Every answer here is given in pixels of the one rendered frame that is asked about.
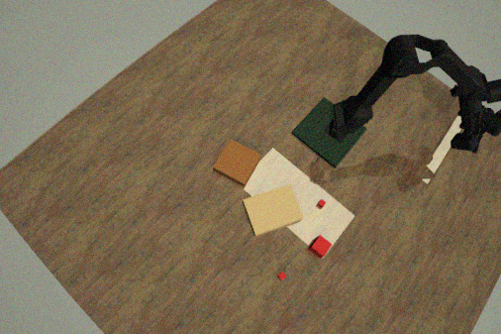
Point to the tan board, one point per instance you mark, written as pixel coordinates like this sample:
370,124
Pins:
272,210

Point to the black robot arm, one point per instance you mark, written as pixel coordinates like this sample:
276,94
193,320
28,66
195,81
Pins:
400,60

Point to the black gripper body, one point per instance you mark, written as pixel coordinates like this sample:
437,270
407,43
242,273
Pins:
467,140

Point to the brown square block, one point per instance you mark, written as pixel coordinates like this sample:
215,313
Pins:
236,162

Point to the red square block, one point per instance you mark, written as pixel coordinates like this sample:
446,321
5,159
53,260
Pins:
320,246

